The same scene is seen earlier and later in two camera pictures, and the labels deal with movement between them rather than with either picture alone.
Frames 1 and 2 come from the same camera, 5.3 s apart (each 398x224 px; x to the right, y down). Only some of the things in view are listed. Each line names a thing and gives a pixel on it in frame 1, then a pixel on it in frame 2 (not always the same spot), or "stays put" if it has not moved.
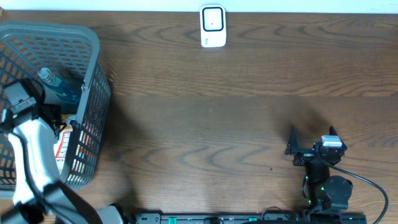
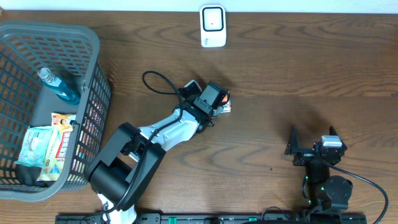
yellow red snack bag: x=61 y=143 stays put
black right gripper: x=293 y=147 stays put
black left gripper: x=40 y=103 -> x=219 y=101
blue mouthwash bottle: x=65 y=93 stays put
